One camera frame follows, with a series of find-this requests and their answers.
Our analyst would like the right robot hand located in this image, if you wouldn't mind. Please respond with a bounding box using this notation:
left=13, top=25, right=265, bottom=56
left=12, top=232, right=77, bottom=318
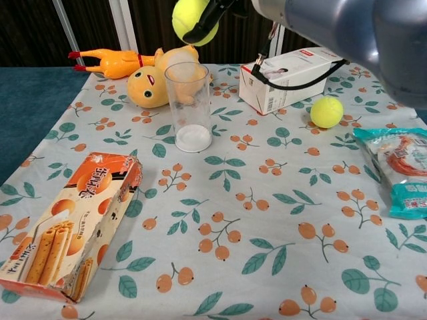
left=184, top=0, right=251, bottom=43

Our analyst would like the yellow tennis ball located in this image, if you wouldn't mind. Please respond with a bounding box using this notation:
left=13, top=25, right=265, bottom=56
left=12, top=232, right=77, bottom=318
left=171, top=0, right=220, bottom=47
left=310, top=96, right=345, bottom=129

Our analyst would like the yellow duck plush toy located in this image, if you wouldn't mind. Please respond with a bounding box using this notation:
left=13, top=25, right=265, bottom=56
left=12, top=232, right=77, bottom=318
left=127, top=45, right=214, bottom=109

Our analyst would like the clear plastic tube cup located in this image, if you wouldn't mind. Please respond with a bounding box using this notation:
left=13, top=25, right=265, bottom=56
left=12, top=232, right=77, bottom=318
left=163, top=61, right=213, bottom=154

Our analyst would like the white carton box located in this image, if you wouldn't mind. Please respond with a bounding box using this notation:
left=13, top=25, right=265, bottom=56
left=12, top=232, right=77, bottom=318
left=238, top=47, right=350, bottom=117

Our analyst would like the orange rubber chicken toy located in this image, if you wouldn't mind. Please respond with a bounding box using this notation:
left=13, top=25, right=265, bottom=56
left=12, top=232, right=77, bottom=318
left=67, top=47, right=165, bottom=80

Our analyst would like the teal table cover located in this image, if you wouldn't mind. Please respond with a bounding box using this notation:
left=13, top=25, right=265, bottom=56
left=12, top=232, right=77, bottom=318
left=0, top=65, right=93, bottom=187

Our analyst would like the floral tablecloth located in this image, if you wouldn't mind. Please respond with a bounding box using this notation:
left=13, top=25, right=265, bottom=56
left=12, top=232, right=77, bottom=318
left=0, top=63, right=427, bottom=320

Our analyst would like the teal snack packet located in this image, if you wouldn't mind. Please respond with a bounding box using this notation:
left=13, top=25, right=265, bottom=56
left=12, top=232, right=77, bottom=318
left=352, top=127, right=427, bottom=220

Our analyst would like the orange egg roll box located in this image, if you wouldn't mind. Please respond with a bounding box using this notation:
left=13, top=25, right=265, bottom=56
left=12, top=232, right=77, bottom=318
left=0, top=151, right=145, bottom=305

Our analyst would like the white partition frame post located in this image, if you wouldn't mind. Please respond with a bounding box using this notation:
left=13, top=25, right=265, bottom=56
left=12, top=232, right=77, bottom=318
left=268, top=20, right=285, bottom=57
left=51, top=0, right=81, bottom=67
left=107, top=0, right=140, bottom=55

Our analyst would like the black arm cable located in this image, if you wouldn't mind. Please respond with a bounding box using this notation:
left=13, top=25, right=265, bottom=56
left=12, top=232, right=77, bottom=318
left=252, top=19, right=350, bottom=91

